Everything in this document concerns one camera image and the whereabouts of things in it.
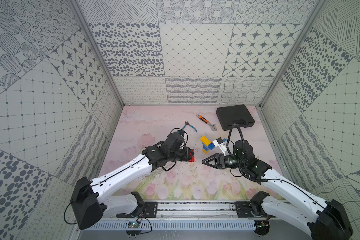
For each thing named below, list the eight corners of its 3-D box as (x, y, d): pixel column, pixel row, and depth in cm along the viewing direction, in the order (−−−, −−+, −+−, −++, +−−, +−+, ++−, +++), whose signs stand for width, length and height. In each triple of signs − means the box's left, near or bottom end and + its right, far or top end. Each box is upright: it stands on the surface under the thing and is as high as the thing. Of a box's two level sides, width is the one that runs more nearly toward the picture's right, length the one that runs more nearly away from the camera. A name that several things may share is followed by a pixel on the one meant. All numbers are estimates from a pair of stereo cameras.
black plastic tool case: (223, 130, 105) (224, 127, 102) (214, 110, 118) (215, 107, 115) (254, 126, 108) (256, 122, 105) (242, 107, 121) (244, 103, 118)
